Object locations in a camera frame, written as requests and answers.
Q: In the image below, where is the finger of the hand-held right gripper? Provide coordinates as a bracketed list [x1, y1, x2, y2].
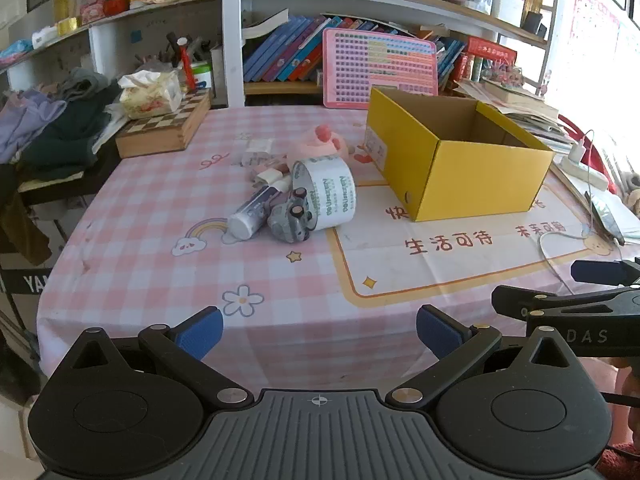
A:
[491, 285, 640, 322]
[571, 257, 640, 288]

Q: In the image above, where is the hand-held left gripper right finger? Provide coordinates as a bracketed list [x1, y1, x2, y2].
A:
[385, 305, 578, 407]

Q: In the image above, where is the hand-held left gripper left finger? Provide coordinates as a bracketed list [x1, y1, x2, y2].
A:
[65, 306, 255, 408]

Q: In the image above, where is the purple spray bottle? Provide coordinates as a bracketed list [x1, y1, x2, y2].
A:
[227, 180, 293, 240]

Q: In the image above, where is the yellow cardboard box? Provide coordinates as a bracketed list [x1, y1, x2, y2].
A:
[364, 86, 556, 223]

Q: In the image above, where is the grey toy car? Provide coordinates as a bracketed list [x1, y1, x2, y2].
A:
[266, 187, 317, 245]

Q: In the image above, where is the white charger plug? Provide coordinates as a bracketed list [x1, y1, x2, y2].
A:
[252, 167, 292, 187]

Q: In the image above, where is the white tape roll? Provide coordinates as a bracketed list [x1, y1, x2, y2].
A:
[291, 156, 358, 233]

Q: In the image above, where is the pink plush toy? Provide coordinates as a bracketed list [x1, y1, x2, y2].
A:
[291, 124, 375, 166]

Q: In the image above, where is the black smartphone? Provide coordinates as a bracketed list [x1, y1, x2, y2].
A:
[590, 192, 626, 247]

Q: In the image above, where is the person's pink pants leg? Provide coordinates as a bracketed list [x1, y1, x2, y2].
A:
[607, 357, 640, 441]

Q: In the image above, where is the brown plush toy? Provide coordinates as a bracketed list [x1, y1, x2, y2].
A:
[617, 172, 640, 218]

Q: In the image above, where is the white power strip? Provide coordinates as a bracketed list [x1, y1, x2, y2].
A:
[557, 152, 621, 193]

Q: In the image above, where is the stack of papers and books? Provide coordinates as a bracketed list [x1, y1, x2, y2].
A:
[452, 77, 576, 153]

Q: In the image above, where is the wooden chessboard box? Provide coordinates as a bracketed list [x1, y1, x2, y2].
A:
[115, 87, 213, 159]

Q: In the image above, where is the colourful bead ornament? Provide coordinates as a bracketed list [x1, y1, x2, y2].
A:
[480, 57, 526, 88]

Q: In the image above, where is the dark green garment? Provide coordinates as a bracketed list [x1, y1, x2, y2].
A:
[22, 80, 123, 181]

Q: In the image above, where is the small red book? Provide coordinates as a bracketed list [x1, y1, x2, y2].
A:
[452, 52, 473, 92]

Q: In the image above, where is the tissue pack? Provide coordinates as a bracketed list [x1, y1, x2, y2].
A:
[117, 70, 183, 120]

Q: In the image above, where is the large red book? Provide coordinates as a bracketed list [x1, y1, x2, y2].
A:
[465, 36, 518, 65]

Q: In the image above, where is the green white jar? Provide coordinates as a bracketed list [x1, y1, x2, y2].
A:
[192, 62, 213, 98]

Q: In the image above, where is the pink learning tablet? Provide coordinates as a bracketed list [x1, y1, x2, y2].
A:
[322, 28, 441, 109]

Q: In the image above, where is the purple garment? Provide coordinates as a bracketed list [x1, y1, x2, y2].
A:
[0, 89, 66, 161]

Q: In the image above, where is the grey garment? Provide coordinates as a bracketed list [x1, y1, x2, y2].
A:
[55, 67, 108, 101]

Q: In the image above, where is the white storage box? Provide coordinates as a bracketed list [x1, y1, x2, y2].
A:
[492, 0, 526, 28]

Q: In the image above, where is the row of books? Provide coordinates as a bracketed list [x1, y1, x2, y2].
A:
[243, 15, 466, 83]

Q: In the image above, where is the white bookshelf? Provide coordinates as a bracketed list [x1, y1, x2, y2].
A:
[0, 0, 561, 111]

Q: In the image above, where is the white open book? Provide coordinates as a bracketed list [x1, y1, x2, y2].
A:
[241, 9, 291, 40]

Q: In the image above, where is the white charging cable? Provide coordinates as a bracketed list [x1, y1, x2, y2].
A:
[538, 129, 603, 296]

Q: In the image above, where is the white wall charger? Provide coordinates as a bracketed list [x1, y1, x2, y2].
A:
[567, 137, 593, 163]

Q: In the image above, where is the wall poster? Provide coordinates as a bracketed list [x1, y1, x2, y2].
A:
[570, 0, 621, 61]

